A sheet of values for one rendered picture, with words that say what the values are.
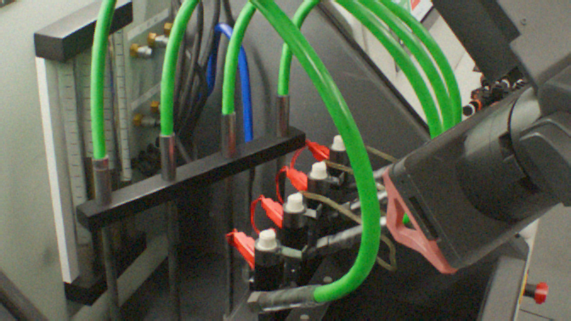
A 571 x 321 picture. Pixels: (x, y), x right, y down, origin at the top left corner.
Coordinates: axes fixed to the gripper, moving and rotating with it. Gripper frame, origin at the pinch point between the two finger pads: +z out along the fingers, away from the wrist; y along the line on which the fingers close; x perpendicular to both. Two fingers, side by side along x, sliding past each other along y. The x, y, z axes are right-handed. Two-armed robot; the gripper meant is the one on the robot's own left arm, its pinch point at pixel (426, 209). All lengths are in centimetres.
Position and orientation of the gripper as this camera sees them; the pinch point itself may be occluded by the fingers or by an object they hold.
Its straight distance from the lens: 53.1
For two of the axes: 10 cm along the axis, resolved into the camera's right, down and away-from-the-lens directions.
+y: -8.1, 4.4, -3.9
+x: 5.2, 8.5, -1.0
